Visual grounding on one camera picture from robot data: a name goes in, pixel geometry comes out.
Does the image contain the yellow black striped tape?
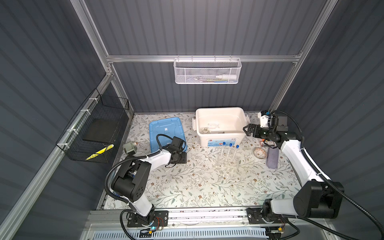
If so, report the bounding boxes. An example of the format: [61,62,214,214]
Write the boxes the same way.
[86,144,114,161]

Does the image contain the aluminium rail front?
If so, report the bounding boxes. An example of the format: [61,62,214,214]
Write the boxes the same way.
[86,206,331,230]

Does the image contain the white wire mesh basket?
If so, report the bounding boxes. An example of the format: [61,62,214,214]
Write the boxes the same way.
[173,58,242,85]

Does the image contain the black pad in basket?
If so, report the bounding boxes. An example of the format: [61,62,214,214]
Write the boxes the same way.
[83,119,118,144]

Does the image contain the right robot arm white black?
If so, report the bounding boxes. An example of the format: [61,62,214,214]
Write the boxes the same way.
[243,111,344,223]

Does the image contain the colourful marker pack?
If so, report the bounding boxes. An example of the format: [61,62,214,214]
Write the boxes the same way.
[260,139,277,148]

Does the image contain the black wire mesh basket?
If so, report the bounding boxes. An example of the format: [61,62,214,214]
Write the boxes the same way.
[56,90,130,164]

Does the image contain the blue plastic bin lid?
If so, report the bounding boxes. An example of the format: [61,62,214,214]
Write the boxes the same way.
[149,117,187,153]

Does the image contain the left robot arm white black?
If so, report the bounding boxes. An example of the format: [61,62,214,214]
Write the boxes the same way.
[104,134,187,218]

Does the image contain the white plastic storage bin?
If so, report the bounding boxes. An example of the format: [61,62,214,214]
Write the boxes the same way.
[193,107,250,147]

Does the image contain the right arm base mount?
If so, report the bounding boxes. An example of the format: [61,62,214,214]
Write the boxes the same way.
[246,208,283,225]

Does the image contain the white tube in mesh basket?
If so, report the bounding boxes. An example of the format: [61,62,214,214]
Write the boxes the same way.
[216,75,238,81]

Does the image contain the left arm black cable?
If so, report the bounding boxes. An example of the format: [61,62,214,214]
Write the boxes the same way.
[104,133,178,203]

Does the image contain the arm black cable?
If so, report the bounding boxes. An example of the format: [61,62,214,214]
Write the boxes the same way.
[104,133,178,203]
[271,110,384,240]

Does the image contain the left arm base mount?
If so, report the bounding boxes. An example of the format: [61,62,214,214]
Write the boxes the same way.
[127,210,169,228]

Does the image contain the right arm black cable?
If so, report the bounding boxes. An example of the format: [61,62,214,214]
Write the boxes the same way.
[271,110,384,240]

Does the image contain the clear plastic test tube rack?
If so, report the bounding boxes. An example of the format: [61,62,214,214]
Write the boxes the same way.
[214,144,240,178]

